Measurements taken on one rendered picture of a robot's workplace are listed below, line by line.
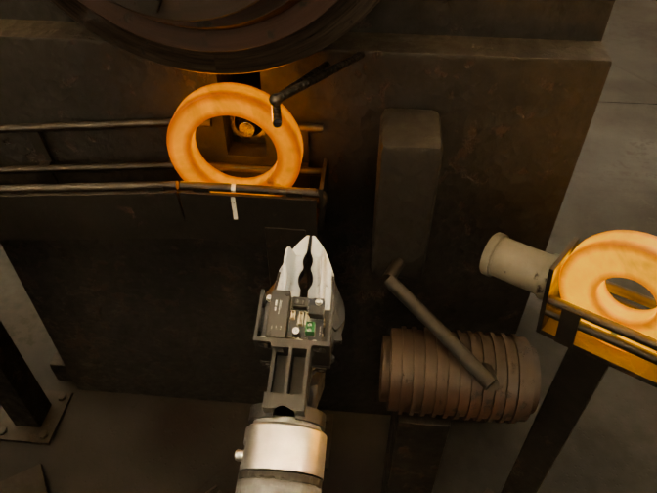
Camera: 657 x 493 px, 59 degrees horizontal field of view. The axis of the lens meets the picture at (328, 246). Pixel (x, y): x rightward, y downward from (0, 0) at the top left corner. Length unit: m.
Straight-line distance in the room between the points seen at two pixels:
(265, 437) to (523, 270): 0.39
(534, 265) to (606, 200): 1.39
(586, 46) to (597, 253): 0.29
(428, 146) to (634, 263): 0.27
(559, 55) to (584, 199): 1.31
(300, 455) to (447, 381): 0.36
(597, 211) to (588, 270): 1.34
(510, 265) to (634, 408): 0.86
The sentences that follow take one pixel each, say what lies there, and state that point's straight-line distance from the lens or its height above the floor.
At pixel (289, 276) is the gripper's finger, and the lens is 0.61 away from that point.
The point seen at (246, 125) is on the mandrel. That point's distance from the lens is 0.87.
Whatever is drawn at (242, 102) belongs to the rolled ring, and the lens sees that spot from 0.75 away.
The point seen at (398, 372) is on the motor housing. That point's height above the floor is 0.52.
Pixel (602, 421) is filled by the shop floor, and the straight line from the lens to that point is 1.51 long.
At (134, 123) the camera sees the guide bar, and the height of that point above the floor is 0.75.
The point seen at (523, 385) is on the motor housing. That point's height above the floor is 0.52.
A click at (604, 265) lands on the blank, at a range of 0.71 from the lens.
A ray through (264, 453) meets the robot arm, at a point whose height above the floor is 0.73.
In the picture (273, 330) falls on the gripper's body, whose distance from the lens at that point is 0.54.
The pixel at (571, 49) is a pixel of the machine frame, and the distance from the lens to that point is 0.84.
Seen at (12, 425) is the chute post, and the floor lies 0.01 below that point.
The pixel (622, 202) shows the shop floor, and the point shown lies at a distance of 2.13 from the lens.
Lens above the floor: 1.19
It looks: 43 degrees down
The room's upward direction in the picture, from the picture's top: straight up
